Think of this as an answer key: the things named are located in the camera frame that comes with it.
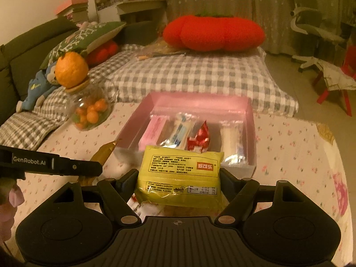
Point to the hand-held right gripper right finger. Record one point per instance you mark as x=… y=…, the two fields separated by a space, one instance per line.
x=226 y=185

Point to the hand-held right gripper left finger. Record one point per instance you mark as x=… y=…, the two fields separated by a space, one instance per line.
x=129 y=185

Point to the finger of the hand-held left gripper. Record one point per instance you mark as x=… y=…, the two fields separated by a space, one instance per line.
x=80 y=167

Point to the gold snack packet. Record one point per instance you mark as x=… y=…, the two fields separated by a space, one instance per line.
x=107 y=151

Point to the clear white cake packet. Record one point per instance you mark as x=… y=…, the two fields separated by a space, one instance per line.
x=233 y=141

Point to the yellow snack packet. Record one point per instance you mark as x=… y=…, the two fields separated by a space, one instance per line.
x=180 y=175

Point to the red white candy packet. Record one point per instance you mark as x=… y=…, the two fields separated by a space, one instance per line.
x=199 y=139

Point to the pink snack packet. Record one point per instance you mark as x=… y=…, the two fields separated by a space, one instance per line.
x=154 y=133

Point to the clear light-blue print snack packet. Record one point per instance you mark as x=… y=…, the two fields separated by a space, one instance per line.
x=178 y=129

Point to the pink shallow box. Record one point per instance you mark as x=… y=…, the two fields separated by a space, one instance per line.
x=194 y=108

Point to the person's left hand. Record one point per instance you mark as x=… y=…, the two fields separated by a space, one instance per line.
x=15 y=196

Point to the white red-edged snack packet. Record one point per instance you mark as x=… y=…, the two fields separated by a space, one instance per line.
x=139 y=208

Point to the grey checkered blanket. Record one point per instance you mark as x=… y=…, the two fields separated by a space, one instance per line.
x=27 y=128

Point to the cluster of small oranges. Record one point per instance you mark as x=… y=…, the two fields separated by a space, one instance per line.
x=91 y=112

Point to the glass jar with cork lid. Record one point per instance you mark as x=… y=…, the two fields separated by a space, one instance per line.
x=83 y=100

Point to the blue monkey plush toy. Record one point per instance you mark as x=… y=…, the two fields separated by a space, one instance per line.
x=36 y=89

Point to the cherry print sheet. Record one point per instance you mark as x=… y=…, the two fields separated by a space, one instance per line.
x=292 y=155

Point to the large orange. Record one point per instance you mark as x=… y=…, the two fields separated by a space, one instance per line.
x=71 y=68

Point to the green sofa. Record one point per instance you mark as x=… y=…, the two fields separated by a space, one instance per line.
x=16 y=55

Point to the grey checkered pillow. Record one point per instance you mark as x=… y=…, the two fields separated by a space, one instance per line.
x=194 y=72

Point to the small red cushion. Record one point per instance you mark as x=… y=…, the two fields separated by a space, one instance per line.
x=103 y=51

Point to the green patterned pillow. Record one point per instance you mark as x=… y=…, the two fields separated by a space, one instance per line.
x=83 y=37

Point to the clear plastic bag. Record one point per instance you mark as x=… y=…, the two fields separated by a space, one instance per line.
x=161 y=48

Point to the large red cushion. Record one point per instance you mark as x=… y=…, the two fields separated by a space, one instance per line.
x=214 y=33

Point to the crumpled paper sheet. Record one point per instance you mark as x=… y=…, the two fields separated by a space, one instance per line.
x=336 y=75

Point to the stack of books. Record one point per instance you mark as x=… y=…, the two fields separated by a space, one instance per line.
x=73 y=9

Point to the red plastic chair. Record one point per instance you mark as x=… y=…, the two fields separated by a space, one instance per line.
x=347 y=69

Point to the white office chair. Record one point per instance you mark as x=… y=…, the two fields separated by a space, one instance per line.
x=308 y=25

